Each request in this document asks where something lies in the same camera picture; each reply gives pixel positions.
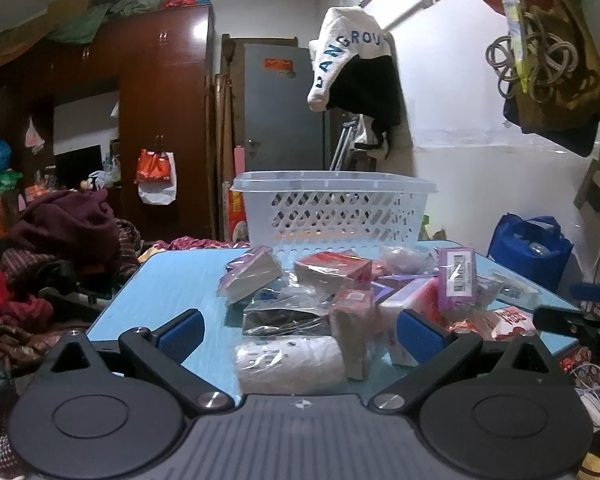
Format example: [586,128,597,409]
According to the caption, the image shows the bagged purple printed box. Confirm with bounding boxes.
[217,246,284,307]

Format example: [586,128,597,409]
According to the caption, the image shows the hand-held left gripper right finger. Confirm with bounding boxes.
[367,309,570,414]

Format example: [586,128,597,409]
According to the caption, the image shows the brown wooden wardrobe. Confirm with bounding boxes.
[0,2,217,242]

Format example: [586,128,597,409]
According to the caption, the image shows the white pink pack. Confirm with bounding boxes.
[379,277,442,367]

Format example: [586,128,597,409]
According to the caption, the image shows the white printed garment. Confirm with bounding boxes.
[307,6,397,112]

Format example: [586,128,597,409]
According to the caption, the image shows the wooden sticks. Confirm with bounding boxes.
[214,74,235,241]

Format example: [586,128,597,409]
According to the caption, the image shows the purple barcode box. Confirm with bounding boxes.
[437,246,479,312]

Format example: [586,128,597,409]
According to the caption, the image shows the black television screen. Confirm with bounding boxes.
[54,145,104,192]

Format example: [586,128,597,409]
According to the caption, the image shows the white hanging plastic bag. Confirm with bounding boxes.
[24,117,47,155]

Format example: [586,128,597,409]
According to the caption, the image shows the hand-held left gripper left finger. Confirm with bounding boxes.
[44,309,234,417]

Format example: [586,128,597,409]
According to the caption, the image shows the orange white plastic bag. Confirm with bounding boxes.
[134,149,178,206]

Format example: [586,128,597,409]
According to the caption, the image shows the green cloth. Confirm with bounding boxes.
[46,0,174,45]

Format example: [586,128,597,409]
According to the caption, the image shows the coiled rope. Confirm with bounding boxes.
[485,9,582,102]

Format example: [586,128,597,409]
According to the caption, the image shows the metal crutch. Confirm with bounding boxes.
[329,115,367,172]

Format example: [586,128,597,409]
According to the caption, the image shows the blue tote bag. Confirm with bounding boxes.
[487,214,576,295]

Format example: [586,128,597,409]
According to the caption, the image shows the red white snack packet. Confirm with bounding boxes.
[447,307,537,345]

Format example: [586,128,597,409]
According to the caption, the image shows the dark maroon cloth pile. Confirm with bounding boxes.
[9,189,122,263]

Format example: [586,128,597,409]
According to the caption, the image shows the white cable bundle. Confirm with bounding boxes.
[572,359,600,432]

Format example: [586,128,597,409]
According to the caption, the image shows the bagged white roll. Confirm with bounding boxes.
[234,335,346,396]

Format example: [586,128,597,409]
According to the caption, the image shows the dark grey bagged packet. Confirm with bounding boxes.
[242,302,334,339]

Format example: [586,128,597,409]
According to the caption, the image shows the clear bag with tan contents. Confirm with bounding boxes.
[379,245,439,277]

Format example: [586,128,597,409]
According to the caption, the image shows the clear plastic packet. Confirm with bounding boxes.
[479,270,542,307]

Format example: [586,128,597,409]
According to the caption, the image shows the white plastic basket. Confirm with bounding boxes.
[230,171,440,257]

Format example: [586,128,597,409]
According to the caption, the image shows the grey metal door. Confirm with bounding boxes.
[243,42,327,177]

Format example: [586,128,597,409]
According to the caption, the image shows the brown hanging bag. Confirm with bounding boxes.
[502,0,600,157]

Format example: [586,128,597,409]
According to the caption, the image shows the bagged red box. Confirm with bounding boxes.
[328,287,379,381]
[294,251,374,287]

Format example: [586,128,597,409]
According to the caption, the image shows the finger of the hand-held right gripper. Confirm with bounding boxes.
[532,305,600,349]
[569,283,600,312]

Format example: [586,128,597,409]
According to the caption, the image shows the wall power adapter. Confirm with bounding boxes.
[574,159,600,215]

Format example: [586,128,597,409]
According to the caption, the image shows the black garment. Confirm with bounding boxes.
[324,55,404,150]

